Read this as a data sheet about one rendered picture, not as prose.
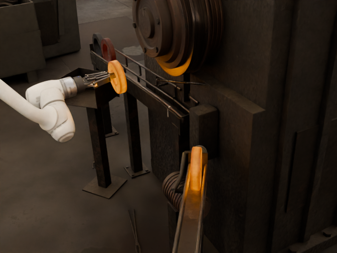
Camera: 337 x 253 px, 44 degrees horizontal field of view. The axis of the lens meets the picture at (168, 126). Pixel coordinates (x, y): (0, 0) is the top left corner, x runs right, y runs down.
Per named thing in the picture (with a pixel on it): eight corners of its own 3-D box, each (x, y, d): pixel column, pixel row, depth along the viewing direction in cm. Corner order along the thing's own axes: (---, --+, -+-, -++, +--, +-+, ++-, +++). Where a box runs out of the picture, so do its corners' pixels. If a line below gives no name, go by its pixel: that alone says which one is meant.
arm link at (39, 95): (58, 87, 190) (68, 110, 185) (24, 96, 184) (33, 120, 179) (56, 73, 180) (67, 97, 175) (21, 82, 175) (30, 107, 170)
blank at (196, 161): (201, 189, 156) (192, 188, 156) (202, 147, 157) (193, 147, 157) (199, 192, 140) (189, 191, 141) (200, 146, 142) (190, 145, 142)
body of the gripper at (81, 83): (73, 90, 190) (92, 84, 194) (78, 96, 184) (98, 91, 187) (69, 75, 186) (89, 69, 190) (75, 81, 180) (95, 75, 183)
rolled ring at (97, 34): (99, 36, 265) (104, 35, 266) (90, 31, 280) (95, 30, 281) (103, 64, 273) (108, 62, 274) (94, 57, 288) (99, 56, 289)
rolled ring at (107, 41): (109, 41, 250) (114, 40, 251) (99, 36, 265) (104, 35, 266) (113, 71, 258) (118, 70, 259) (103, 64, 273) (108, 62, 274)
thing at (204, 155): (207, 177, 159) (207, 152, 155) (207, 178, 159) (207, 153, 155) (188, 176, 160) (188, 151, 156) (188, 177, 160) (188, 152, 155)
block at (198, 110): (209, 148, 186) (210, 101, 174) (219, 157, 180) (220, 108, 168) (188, 155, 182) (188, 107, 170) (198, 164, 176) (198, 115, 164)
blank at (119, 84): (112, 56, 197) (105, 58, 195) (123, 64, 184) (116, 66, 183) (117, 87, 204) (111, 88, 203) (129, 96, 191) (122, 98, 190)
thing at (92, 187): (95, 170, 271) (78, 67, 235) (129, 180, 260) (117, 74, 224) (74, 187, 255) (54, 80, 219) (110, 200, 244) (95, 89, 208)
